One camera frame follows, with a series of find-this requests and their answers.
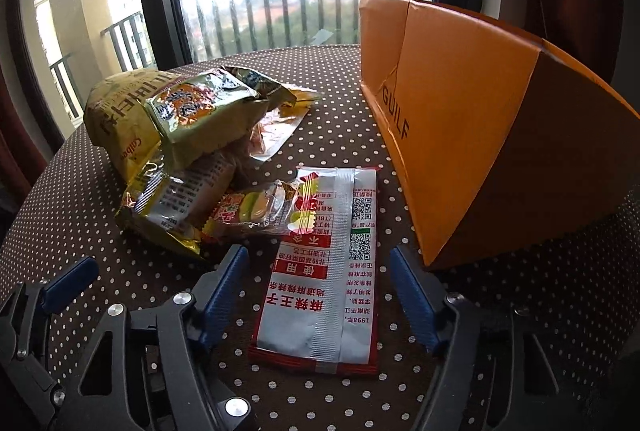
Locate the brown polka dot tablecloth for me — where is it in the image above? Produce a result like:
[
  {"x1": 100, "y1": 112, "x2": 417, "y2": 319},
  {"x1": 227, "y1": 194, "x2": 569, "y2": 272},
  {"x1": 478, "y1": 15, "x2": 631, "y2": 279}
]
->
[{"x1": 0, "y1": 43, "x2": 640, "y2": 431}]

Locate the large yellow chips bag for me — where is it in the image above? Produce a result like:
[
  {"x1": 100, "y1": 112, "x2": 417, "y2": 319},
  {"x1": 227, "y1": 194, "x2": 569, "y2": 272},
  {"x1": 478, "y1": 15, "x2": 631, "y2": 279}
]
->
[{"x1": 82, "y1": 67, "x2": 216, "y2": 262}]

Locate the red curtain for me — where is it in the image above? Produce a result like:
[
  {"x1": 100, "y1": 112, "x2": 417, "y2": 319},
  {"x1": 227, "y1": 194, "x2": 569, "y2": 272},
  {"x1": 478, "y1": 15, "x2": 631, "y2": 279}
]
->
[{"x1": 0, "y1": 61, "x2": 53, "y2": 217}]

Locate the clear wrapper orange pastry packet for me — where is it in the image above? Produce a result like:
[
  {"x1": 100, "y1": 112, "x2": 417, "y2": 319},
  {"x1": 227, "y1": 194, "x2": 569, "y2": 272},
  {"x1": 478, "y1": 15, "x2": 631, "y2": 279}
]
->
[{"x1": 247, "y1": 108, "x2": 309, "y2": 162}]

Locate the yellow packet with barcode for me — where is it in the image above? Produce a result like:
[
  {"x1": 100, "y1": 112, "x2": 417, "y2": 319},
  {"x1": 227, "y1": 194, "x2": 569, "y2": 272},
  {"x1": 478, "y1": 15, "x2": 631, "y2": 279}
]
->
[{"x1": 131, "y1": 152, "x2": 241, "y2": 242}]

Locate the red and white snack packet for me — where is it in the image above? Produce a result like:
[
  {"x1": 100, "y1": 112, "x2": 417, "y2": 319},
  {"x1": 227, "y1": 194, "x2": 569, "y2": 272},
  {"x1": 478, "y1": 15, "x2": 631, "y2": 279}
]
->
[{"x1": 248, "y1": 165, "x2": 380, "y2": 378}]

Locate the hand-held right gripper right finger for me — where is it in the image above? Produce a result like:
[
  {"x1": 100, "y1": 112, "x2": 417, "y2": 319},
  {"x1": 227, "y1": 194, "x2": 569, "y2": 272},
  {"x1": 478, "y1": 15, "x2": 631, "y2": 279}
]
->
[{"x1": 389, "y1": 245, "x2": 626, "y2": 431}]

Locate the grey balcony railing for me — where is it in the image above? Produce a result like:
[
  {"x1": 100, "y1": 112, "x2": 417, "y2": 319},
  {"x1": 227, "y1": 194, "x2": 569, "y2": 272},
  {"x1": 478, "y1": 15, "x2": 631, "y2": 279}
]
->
[{"x1": 179, "y1": 0, "x2": 434, "y2": 62}]

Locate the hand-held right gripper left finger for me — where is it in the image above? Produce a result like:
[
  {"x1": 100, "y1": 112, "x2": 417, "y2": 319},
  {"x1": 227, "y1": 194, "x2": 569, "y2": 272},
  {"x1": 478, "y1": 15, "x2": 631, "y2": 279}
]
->
[{"x1": 55, "y1": 244, "x2": 262, "y2": 431}]

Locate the burger print candy packet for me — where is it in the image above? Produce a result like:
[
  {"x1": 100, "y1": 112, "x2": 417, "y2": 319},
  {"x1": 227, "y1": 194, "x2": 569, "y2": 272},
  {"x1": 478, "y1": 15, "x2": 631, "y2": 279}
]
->
[{"x1": 202, "y1": 178, "x2": 314, "y2": 243}]

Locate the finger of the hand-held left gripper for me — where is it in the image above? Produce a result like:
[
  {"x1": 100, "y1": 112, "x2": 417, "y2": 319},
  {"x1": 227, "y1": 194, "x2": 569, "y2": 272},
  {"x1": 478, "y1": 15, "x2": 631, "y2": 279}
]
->
[{"x1": 0, "y1": 256, "x2": 100, "y2": 417}]

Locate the dark balcony railing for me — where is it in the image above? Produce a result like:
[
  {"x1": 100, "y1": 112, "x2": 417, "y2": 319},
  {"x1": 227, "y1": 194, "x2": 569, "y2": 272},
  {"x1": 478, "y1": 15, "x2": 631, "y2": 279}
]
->
[{"x1": 49, "y1": 11, "x2": 151, "y2": 122}]

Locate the pale gold snack packet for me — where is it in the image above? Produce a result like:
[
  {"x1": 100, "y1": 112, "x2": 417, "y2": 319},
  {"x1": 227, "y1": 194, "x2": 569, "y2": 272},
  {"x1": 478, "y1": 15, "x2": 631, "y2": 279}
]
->
[{"x1": 145, "y1": 66, "x2": 299, "y2": 160}]

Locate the orange cardboard box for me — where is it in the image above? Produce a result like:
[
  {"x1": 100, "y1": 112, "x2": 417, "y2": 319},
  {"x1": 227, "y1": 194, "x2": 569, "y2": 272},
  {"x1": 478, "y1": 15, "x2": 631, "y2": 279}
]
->
[{"x1": 358, "y1": 0, "x2": 640, "y2": 273}]

